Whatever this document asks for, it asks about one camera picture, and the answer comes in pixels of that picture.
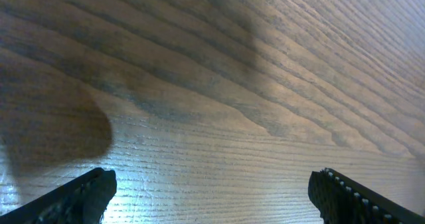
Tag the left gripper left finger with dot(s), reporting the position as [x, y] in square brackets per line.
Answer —
[80, 201]

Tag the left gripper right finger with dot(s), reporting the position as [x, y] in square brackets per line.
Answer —
[341, 200]

